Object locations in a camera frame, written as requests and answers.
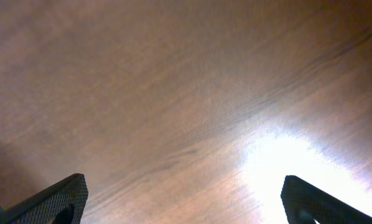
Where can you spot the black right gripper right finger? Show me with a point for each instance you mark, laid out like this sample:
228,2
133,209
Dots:
304,203

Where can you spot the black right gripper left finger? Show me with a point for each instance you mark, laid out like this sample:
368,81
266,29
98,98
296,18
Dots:
63,202

